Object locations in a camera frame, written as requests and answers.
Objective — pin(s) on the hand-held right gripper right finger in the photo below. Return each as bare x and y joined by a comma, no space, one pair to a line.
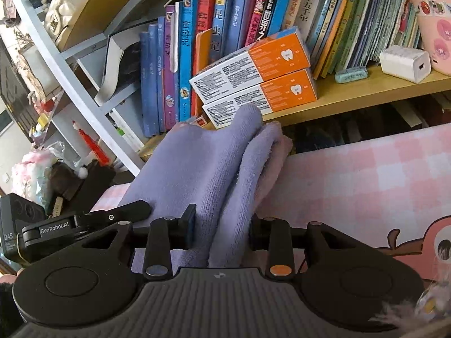
259,234

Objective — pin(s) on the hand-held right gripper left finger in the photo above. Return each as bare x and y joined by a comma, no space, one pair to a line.
190,227

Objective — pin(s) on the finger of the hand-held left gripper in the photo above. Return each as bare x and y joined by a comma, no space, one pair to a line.
123,211

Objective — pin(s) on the purple and pink sweater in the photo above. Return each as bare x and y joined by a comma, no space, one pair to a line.
197,169

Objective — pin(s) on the black case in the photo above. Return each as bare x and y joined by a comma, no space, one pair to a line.
95,190

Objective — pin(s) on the white pompom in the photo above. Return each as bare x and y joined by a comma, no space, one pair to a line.
82,171

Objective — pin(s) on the brown hat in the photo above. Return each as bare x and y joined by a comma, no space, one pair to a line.
67,179

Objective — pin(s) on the pink flower bouquet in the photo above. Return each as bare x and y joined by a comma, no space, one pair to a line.
33,170

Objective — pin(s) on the red tassel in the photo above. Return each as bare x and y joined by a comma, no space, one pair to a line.
93,146

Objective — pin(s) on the small red and white box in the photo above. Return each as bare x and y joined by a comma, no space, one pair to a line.
200,121

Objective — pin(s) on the white and wooden bookshelf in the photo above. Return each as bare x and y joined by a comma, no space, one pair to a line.
70,84

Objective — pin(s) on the orange and white box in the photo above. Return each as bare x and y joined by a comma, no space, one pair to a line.
282,93
253,60

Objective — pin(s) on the thick grey paperback book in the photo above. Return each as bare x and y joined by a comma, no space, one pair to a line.
119,63

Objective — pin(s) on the teal eraser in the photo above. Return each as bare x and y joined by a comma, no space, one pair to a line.
351,75

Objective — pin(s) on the fuzzy cuff with shiny bead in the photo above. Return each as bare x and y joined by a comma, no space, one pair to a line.
430,304

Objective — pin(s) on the white quilted handbag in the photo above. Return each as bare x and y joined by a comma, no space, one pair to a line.
65,10

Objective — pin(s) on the row of colourful books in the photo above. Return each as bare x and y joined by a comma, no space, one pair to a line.
246,14

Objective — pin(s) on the white charger plug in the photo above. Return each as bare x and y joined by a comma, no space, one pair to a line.
405,64

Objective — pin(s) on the pink printed tumbler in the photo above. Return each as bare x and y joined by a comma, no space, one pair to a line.
433,24

